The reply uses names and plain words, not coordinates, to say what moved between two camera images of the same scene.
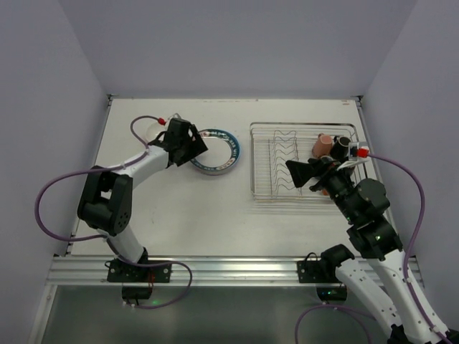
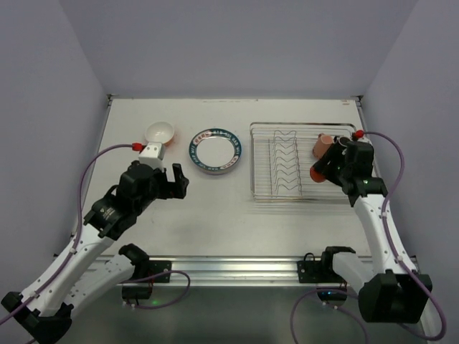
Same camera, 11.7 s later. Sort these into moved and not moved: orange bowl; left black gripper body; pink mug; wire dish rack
Moved: left black gripper body
Not moved: wire dish rack; orange bowl; pink mug
